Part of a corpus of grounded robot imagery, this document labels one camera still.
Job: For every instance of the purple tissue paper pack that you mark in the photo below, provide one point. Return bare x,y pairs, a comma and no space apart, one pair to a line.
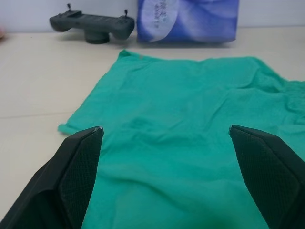
190,21

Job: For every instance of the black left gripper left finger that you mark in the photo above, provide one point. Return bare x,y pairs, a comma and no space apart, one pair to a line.
71,171

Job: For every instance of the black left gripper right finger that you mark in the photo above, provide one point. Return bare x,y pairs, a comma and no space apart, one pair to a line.
269,167

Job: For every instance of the dark grey handheld controller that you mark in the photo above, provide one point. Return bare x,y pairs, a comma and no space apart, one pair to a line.
95,23

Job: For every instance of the green shorts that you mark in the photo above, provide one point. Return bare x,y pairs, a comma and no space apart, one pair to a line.
166,119

